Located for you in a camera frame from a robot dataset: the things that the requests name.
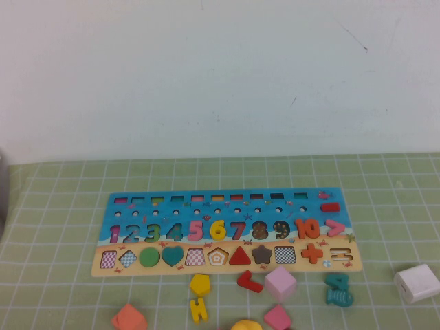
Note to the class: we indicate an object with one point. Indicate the yellow number six piece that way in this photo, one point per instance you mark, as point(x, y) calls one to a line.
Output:
point(218, 238)

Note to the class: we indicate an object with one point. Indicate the pink number five piece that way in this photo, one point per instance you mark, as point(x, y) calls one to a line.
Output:
point(196, 234)

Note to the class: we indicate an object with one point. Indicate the red triangle piece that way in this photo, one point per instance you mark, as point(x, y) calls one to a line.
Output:
point(239, 258)

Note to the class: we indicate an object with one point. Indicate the blue and tan puzzle board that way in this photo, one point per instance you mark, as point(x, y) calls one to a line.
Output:
point(165, 245)

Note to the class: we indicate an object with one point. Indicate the brown star piece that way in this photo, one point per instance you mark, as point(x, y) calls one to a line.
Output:
point(262, 254)

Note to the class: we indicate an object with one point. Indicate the teal heart piece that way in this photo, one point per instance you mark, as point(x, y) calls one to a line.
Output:
point(172, 255)

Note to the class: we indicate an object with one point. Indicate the orange number ten piece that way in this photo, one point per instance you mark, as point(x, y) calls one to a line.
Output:
point(299, 228)

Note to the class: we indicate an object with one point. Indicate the green circle piece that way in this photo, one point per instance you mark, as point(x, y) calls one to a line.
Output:
point(149, 257)

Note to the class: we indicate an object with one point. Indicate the red number seven piece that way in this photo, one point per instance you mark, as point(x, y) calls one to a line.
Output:
point(252, 285)

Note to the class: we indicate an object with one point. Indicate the orange plus piece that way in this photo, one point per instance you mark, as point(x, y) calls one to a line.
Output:
point(312, 253)

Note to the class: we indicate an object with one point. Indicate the pink greater-than sign piece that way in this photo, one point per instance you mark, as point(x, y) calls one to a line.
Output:
point(338, 228)

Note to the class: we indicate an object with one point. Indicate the yellow letter H piece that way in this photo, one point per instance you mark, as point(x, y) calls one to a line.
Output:
point(198, 310)

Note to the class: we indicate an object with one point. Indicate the teal number four piece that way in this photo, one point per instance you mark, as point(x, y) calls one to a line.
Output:
point(331, 280)

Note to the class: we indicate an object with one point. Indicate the teal fish piece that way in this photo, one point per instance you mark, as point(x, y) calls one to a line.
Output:
point(340, 298)

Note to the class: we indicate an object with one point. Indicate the red minus block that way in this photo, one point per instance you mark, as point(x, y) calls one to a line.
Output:
point(330, 207)

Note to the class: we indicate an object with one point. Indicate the yellow pentagon block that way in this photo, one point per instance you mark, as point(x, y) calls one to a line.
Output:
point(200, 285)

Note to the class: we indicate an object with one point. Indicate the light pink square block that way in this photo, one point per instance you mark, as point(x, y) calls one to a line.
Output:
point(280, 283)

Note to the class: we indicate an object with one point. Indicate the yellow rounded block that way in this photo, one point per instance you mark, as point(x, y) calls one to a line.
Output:
point(245, 326)

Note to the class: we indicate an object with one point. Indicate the pink diamond block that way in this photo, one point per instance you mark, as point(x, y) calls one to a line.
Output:
point(276, 318)

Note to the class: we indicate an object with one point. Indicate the orange block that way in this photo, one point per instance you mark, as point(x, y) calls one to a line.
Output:
point(129, 319)

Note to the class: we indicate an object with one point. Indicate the white plug charger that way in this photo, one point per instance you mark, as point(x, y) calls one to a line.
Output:
point(417, 283)

